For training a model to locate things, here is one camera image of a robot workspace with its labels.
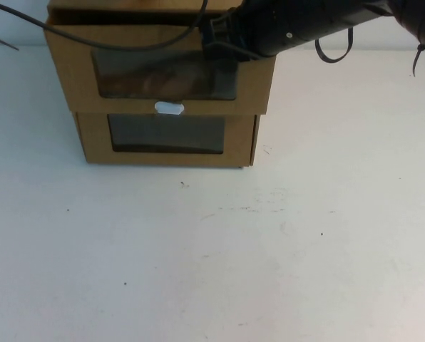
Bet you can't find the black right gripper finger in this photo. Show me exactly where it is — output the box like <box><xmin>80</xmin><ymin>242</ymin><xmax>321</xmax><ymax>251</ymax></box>
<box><xmin>201</xmin><ymin>41</ymin><xmax>240</xmax><ymax>63</ymax></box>

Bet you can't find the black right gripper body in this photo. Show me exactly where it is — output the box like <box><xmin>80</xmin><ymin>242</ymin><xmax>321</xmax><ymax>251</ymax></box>
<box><xmin>200</xmin><ymin>6</ymin><xmax>260</xmax><ymax>63</ymax></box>

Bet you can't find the cardboard drawer with smooth window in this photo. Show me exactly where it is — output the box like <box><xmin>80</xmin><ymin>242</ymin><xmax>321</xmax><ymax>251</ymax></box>
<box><xmin>76</xmin><ymin>113</ymin><xmax>257</xmax><ymax>167</ymax></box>

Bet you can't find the black zip tie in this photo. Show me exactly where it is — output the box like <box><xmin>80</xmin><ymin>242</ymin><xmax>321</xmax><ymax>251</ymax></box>
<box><xmin>409</xmin><ymin>42</ymin><xmax>425</xmax><ymax>78</ymax></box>

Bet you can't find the white handle under window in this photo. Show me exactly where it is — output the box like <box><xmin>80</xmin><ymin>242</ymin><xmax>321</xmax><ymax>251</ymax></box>
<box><xmin>154</xmin><ymin>100</ymin><xmax>185</xmax><ymax>117</ymax></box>

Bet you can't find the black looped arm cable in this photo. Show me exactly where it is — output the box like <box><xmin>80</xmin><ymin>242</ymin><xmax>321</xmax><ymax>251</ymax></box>
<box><xmin>314</xmin><ymin>26</ymin><xmax>354</xmax><ymax>66</ymax></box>

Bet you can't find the thick black cable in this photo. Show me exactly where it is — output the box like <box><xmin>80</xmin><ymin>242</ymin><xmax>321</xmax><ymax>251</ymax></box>
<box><xmin>0</xmin><ymin>0</ymin><xmax>209</xmax><ymax>51</ymax></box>

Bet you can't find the thin dark cable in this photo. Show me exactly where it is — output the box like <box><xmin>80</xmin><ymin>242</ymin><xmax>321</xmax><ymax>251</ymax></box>
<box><xmin>0</xmin><ymin>31</ymin><xmax>20</xmax><ymax>51</ymax></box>

